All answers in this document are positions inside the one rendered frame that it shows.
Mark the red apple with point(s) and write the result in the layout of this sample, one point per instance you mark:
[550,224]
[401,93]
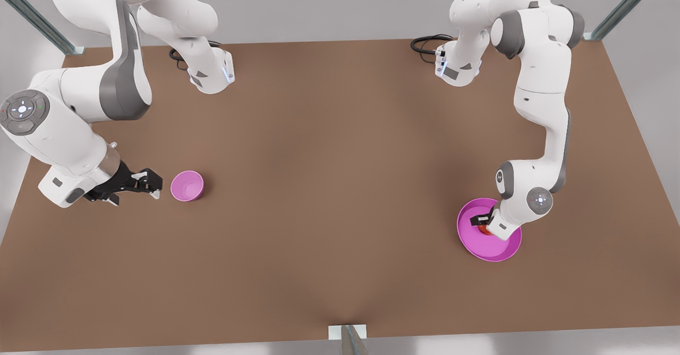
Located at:
[484,230]

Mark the pink plate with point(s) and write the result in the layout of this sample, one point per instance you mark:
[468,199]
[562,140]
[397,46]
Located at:
[489,246]

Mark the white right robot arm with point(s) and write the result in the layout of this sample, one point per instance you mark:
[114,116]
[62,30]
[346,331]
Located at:
[74,94]

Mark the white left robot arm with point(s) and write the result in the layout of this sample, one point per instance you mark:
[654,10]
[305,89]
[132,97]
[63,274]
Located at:
[542,78]

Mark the pink bowl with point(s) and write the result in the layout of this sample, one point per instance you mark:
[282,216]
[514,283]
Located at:
[186,186]

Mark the silver frame post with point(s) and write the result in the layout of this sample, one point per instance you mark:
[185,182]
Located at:
[627,5]
[37,20]
[350,339]

